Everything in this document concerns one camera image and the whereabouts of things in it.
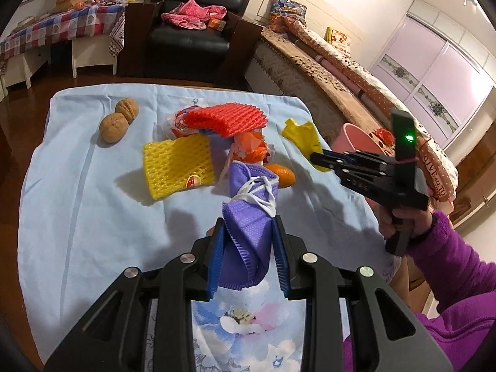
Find yellow foam fruit net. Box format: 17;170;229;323
143;135;215;201

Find light blue cloth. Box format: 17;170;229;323
17;83;392;361

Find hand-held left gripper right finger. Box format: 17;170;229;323
271;217;448;372

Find red snack packet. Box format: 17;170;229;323
374;129;395;147

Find yellow flowered pillow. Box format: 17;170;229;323
325;27;353;57

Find brown patterned cloth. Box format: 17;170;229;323
109;8;127;60

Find orange plastic wrapper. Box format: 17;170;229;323
228;131;276;163

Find colourful patterned pillow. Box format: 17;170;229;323
270;0;308;33

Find rolled quilt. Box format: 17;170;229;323
283;15;458;202

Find red white snack wrapper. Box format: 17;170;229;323
165;108;202;140

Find dark wood nightstand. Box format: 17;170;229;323
223;11;268;86

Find pink clothes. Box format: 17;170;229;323
161;0;227;32

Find person's right forearm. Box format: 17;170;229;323
407;209;496;318

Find white table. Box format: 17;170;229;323
0;38;117;91

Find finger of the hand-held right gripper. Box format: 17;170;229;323
310;152;363;182
323;149;394;168

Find person's right hand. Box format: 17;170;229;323
378;200;434;241

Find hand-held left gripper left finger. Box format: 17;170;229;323
44;217;229;372

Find pink plastic bucket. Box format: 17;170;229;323
331;123;393;156

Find walnut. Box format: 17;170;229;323
99;113;129;145
115;98;139;123

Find black leather armchair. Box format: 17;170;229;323
149;0;246;75

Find yellow plastic piece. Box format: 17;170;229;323
281;119;324;171

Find dark wood cabinet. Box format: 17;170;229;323
116;2;163;78

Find person's purple sweater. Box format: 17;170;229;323
343;310;496;372

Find purple face mask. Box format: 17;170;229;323
221;163;280;290

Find red foam fruit net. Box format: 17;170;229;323
185;103;269;139

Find wardrobe with sliding doors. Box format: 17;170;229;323
368;0;496;156

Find bed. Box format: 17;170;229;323
244;0;496;225

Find checkered tablecloth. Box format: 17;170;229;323
0;2;126;62

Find tangerine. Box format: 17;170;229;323
267;164;296;188

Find brown floral bedspread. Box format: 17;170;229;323
254;27;388;144

